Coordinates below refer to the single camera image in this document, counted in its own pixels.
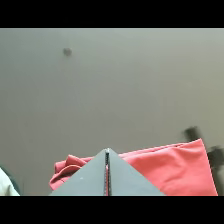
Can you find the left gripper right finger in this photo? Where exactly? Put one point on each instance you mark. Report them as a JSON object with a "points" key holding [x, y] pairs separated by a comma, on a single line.
{"points": [[128, 180]]}

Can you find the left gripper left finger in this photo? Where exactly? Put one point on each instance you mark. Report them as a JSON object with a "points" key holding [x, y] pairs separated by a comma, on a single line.
{"points": [[89, 180]]}

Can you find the red garment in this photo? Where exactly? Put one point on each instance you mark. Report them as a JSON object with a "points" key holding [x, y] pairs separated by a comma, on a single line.
{"points": [[180, 170]]}

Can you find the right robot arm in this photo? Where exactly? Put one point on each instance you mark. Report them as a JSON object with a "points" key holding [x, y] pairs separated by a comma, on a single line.
{"points": [[218, 156]]}

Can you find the white garment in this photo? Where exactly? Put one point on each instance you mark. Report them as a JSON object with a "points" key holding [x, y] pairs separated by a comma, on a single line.
{"points": [[6, 185]]}

